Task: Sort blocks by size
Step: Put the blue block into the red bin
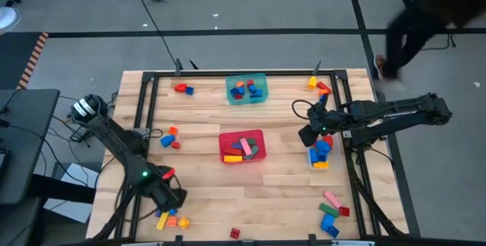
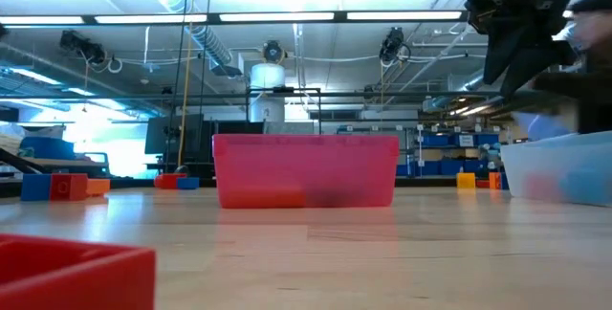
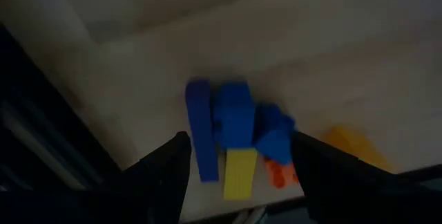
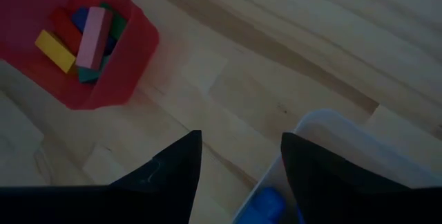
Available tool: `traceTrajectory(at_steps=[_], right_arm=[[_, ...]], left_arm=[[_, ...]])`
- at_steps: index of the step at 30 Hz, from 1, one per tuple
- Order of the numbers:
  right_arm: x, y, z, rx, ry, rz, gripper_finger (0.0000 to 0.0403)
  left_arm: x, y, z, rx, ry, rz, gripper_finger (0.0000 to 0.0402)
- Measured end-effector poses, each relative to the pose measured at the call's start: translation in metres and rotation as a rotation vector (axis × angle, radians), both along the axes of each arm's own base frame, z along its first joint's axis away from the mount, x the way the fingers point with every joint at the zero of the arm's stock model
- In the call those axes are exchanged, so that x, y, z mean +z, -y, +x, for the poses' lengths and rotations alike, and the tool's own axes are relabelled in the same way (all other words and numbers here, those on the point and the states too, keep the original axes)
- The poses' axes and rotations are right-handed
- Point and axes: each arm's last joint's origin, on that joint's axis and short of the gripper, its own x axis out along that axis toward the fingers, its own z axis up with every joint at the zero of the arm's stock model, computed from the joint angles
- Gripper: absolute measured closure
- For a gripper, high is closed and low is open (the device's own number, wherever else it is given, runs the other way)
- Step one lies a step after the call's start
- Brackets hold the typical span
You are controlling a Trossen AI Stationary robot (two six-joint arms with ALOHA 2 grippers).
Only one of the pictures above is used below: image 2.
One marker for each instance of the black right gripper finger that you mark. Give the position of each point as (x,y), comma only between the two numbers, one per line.
(523,66)
(497,56)

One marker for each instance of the small blue block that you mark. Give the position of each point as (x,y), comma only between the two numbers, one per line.
(504,181)
(36,187)
(190,183)

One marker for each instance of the person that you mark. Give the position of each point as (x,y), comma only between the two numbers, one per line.
(595,23)

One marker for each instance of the clear frosted plastic bin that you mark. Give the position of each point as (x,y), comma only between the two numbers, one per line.
(526,166)

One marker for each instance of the shelf with blue bins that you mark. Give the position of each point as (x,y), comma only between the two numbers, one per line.
(437,140)

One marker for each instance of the small orange block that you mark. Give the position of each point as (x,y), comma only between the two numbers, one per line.
(495,181)
(99,187)

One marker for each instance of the long red block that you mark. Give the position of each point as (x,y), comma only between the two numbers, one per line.
(483,184)

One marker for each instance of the large blue block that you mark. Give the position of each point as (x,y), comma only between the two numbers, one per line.
(583,185)

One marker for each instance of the red translucent plastic bin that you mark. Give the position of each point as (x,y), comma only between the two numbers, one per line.
(306,166)

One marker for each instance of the white cylindrical tank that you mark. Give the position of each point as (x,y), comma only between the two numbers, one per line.
(268,78)

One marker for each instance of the black cabinet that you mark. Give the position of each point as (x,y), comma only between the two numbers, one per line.
(162,138)

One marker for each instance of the grey workbench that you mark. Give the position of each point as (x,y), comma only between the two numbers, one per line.
(57,162)

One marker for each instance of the blue covered object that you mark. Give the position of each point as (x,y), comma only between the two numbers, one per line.
(48,148)

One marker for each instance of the white bag pile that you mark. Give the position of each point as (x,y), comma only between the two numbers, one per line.
(7,142)

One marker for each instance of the silver spiral air duct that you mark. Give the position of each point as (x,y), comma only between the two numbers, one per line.
(210,42)

